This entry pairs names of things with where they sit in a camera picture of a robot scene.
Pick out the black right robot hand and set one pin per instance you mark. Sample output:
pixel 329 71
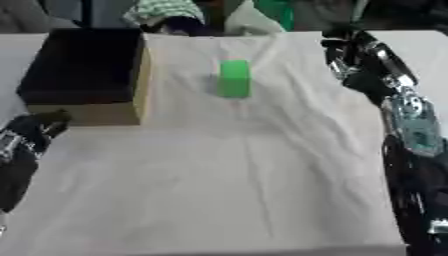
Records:
pixel 364 68

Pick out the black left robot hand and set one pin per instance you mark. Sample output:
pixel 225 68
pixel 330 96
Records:
pixel 23 146

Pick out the tan cardboard box black inside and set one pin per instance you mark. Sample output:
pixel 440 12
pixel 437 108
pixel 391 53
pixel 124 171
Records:
pixel 81 76

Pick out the green rectangular block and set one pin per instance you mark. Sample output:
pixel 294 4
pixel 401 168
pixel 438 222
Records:
pixel 234 78

